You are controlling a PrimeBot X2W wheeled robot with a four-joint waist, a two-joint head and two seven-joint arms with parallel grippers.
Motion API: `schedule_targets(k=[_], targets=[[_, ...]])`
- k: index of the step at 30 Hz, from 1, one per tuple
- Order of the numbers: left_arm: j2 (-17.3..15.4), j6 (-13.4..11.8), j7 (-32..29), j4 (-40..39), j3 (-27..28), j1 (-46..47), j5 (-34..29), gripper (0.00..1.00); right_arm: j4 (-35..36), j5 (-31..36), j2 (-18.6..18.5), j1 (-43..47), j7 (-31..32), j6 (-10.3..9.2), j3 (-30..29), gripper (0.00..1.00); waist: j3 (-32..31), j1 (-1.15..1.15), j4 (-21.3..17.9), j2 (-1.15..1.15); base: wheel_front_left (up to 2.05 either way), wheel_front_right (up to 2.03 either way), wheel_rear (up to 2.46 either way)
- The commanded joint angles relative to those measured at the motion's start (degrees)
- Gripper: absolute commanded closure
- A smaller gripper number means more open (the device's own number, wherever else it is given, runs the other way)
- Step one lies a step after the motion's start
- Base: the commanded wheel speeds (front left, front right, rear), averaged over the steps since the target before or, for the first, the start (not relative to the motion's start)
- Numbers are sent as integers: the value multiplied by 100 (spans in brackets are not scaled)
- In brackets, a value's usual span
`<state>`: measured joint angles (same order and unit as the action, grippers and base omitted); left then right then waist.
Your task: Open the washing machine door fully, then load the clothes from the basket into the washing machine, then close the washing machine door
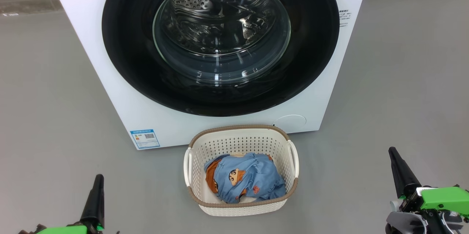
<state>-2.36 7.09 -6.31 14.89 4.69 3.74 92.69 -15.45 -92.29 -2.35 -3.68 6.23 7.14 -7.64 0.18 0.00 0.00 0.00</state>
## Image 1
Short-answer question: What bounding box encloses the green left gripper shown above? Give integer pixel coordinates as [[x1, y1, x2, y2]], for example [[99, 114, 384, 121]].
[[37, 174, 105, 234]]

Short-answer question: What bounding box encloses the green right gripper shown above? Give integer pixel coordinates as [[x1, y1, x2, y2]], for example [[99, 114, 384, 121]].
[[388, 147, 469, 234]]

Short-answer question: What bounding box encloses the blue cartoon print garment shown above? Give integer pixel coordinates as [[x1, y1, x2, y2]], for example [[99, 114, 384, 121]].
[[204, 152, 286, 204]]

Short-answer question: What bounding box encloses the black glass washer door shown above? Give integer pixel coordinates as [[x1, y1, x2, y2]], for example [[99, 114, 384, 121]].
[[102, 0, 340, 117]]

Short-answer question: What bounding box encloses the white front-load washing machine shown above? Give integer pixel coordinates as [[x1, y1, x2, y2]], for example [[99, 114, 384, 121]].
[[44, 0, 372, 150]]

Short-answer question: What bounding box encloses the stainless steel washer drum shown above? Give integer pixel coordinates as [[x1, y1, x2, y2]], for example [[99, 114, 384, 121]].
[[154, 0, 292, 84]]

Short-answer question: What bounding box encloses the blue energy label sticker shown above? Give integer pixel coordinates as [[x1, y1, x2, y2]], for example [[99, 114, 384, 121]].
[[130, 129, 160, 150]]

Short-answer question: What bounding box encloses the round drain filter cover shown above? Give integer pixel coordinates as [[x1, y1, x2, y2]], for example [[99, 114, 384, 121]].
[[273, 114, 307, 134]]

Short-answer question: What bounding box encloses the cream perforated laundry basket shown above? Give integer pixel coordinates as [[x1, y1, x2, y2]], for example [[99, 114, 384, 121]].
[[183, 124, 299, 217]]

